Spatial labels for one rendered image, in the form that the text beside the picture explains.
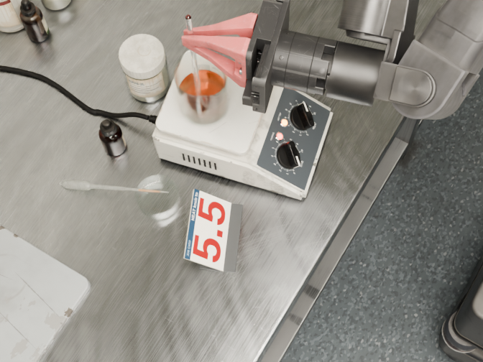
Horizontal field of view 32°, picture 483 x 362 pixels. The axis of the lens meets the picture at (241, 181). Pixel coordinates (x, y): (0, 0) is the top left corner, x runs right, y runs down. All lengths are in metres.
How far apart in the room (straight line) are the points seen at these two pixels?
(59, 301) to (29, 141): 0.23
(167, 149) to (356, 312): 0.86
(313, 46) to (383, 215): 1.08
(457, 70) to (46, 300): 0.55
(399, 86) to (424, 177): 1.15
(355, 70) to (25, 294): 0.49
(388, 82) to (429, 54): 0.04
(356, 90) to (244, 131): 0.22
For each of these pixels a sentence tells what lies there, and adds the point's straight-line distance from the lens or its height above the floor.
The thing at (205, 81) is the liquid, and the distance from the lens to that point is 1.00.
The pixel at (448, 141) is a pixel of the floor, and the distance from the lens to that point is 1.98.
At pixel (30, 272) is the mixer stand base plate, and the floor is 0.76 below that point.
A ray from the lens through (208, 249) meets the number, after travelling 1.02.
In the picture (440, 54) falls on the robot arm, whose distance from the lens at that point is 0.79.
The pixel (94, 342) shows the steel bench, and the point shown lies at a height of 0.75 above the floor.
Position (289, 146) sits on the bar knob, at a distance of 1.02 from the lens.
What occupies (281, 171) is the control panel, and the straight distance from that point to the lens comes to 1.02.
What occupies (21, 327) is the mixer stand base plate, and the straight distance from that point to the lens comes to 1.04.
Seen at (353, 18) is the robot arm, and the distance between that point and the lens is 0.82.
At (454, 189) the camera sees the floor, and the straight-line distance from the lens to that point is 1.93.
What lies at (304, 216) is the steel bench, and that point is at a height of 0.75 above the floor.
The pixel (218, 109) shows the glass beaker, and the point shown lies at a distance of 0.98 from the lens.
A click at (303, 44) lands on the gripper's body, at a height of 1.04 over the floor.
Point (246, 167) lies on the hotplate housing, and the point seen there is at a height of 0.81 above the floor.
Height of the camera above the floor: 1.73
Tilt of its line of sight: 67 degrees down
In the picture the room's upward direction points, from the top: 3 degrees counter-clockwise
